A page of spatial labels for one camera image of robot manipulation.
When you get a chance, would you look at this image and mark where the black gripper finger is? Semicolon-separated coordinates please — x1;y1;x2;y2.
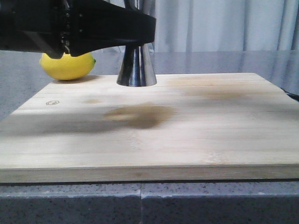
69;0;156;56

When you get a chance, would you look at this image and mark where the yellow lemon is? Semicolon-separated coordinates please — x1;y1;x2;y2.
39;53;96;81

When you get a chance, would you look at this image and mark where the wooden cutting board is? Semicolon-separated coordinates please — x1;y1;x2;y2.
0;73;299;183

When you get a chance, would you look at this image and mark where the grey curtain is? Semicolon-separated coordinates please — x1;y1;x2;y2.
145;0;299;52

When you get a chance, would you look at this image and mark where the steel double jigger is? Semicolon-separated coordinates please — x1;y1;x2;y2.
117;0;157;87

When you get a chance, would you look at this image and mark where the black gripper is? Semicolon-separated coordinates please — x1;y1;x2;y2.
0;0;75;59

